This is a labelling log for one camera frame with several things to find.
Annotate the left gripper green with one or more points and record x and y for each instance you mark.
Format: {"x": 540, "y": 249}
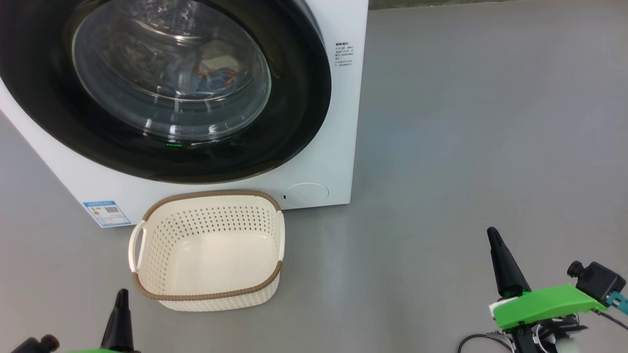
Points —
{"x": 103, "y": 351}

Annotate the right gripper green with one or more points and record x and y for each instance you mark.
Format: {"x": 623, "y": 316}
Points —
{"x": 544, "y": 304}

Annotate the blue printed garment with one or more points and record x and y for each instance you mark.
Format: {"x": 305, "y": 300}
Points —
{"x": 218, "y": 81}

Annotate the black round glass washer door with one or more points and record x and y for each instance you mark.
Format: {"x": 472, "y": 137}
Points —
{"x": 294, "y": 98}

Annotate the cream cartoon print garment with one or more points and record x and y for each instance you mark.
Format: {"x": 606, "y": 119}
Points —
{"x": 221, "y": 51}

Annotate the white front-load washing machine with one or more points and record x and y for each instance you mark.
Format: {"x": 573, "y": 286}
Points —
{"x": 343, "y": 122}

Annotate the blue energy label sticker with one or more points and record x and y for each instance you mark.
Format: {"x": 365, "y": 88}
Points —
{"x": 107, "y": 213}

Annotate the cream perforated laundry basket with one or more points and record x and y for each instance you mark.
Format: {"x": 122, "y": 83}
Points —
{"x": 211, "y": 255}

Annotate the small black text sticker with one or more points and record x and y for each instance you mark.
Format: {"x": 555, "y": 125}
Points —
{"x": 344, "y": 54}

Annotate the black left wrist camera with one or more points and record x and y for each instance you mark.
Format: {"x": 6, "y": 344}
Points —
{"x": 37, "y": 344}

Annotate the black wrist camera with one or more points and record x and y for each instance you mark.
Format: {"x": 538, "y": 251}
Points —
{"x": 37, "y": 344}
{"x": 598, "y": 282}

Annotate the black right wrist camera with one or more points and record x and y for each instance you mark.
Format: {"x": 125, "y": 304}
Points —
{"x": 598, "y": 282}

